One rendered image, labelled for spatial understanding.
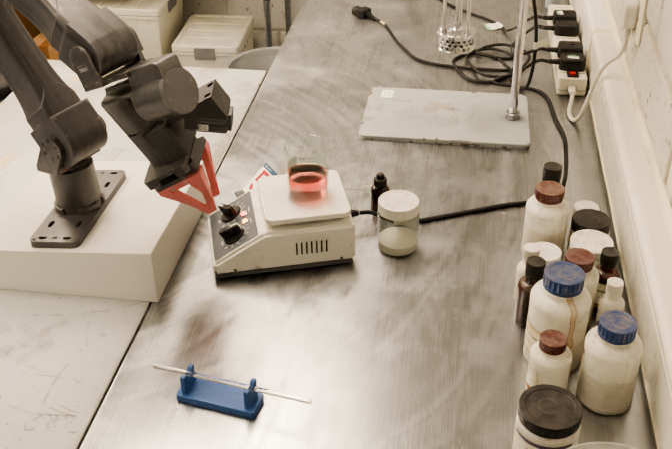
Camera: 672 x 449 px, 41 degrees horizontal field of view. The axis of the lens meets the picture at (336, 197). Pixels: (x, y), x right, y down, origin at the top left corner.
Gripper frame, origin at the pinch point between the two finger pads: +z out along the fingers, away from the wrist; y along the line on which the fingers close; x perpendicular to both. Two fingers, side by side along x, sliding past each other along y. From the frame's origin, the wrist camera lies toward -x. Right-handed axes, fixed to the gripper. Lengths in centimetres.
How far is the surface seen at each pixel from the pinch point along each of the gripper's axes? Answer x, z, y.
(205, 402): 2.1, 8.2, -28.0
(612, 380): -40, 27, -28
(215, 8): 83, 61, 251
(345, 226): -13.2, 13.6, 0.7
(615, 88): -52, 35, 37
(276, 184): -5.2, 7.2, 8.3
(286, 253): -4.6, 12.0, -1.8
